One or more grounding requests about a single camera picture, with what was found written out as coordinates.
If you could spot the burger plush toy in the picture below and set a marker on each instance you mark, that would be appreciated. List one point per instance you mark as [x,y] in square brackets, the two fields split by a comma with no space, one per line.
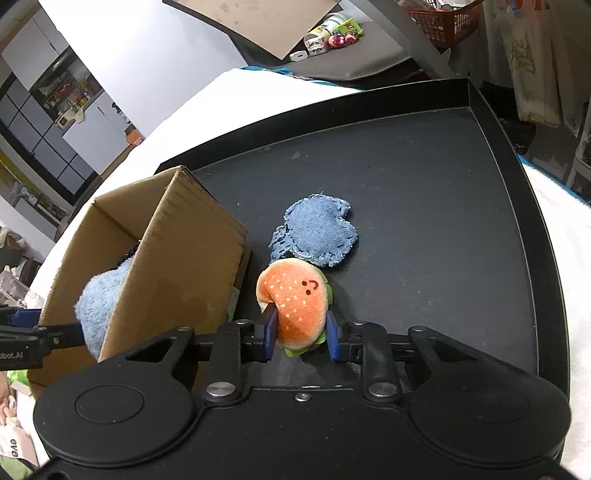
[298,307]

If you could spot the green toy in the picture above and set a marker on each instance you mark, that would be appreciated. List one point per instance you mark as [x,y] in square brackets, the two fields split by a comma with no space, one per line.
[352,26]

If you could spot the orange paper bag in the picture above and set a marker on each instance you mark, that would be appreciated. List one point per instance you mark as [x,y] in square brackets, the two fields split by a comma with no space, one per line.
[134,137]

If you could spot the grey-blue fluffy plush toy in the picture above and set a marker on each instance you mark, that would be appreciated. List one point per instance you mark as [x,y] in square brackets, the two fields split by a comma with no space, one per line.
[104,309]

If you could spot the red plastic basket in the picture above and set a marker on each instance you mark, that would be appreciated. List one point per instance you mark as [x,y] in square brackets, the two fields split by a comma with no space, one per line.
[443,21]

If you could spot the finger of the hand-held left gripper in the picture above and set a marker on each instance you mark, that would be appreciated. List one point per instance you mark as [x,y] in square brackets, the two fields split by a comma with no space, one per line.
[60,336]
[25,316]

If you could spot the teal cloth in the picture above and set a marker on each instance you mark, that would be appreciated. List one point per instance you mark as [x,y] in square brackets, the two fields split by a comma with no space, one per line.
[286,74]

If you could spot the red pink toy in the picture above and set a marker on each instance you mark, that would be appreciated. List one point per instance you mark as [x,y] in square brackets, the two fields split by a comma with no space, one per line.
[342,40]

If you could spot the white charger plug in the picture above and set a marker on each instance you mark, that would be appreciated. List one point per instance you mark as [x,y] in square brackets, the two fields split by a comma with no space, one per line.
[298,56]

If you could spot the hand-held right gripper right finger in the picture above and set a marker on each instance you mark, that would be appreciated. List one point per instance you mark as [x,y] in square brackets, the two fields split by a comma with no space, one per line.
[333,340]

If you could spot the cream tote bag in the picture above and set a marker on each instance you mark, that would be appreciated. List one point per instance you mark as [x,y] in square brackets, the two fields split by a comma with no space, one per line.
[531,60]

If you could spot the blue denim heart cushion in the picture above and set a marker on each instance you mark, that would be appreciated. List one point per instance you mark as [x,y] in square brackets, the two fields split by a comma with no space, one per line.
[318,233]

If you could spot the large brown box lid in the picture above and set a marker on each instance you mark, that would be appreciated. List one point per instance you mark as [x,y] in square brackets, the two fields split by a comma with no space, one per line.
[258,23]

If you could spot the grey bench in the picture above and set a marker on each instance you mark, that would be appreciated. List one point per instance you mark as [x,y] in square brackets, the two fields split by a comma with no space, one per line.
[360,55]

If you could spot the white plastic bag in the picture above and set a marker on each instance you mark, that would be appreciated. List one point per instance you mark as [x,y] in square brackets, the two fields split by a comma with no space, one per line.
[14,443]

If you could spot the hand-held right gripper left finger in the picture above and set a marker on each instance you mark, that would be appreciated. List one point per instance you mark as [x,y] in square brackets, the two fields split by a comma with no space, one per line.
[271,336]

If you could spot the black shallow tray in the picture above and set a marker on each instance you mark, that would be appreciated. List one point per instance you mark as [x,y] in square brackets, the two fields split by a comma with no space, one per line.
[438,207]

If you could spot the brown cardboard box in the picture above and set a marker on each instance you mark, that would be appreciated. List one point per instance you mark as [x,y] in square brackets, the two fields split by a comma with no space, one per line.
[184,277]

